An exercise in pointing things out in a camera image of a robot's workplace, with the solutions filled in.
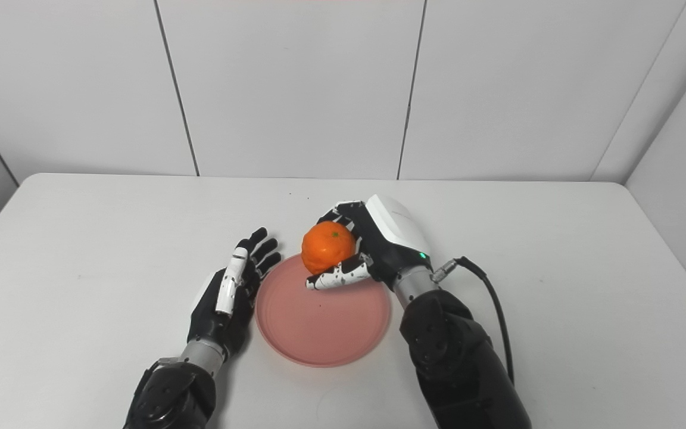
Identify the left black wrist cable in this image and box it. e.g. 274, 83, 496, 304
126, 357, 180, 427

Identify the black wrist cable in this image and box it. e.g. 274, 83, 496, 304
431, 256, 515, 385
126, 357, 180, 427

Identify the orange fruit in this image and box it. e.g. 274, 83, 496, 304
301, 221, 358, 276

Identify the pink round plate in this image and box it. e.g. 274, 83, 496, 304
255, 253, 392, 368

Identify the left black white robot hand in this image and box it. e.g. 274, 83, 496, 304
187, 227, 282, 359

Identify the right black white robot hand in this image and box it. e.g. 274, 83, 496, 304
305, 194, 433, 292

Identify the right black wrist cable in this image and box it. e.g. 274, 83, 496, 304
431, 256, 515, 385

